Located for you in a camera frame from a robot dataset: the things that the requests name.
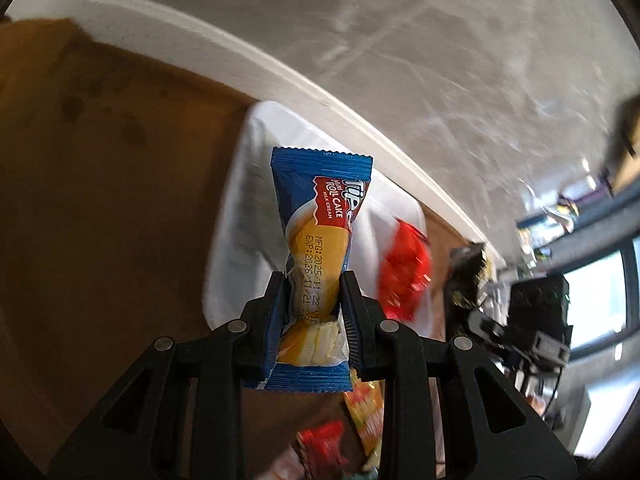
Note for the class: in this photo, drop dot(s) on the dark shelf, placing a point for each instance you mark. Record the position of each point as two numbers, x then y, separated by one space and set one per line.
575 220

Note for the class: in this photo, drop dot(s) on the blue roll cake packet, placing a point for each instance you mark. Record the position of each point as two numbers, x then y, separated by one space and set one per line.
310 210

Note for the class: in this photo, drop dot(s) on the window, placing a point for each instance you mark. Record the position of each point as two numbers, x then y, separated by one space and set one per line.
605 300

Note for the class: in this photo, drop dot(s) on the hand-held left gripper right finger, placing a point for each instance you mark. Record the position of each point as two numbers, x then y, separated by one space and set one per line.
348 312

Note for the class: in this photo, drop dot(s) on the small red snack packet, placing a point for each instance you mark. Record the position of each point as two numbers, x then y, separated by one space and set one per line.
322 442

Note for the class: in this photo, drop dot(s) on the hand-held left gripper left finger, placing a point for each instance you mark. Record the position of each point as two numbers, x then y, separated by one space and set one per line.
276 312

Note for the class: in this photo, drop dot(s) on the yellow orange snack packet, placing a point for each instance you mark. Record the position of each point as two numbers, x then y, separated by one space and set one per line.
367 415

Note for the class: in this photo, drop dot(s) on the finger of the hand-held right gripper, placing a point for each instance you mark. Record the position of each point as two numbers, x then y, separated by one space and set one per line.
492 331

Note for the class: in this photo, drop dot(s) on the brown tablecloth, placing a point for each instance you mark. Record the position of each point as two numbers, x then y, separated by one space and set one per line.
100 210

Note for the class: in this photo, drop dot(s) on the dark snack packet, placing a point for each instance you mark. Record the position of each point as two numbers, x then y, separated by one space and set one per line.
467 275

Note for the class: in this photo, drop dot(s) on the white plastic tray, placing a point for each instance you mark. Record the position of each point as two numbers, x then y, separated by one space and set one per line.
250 240

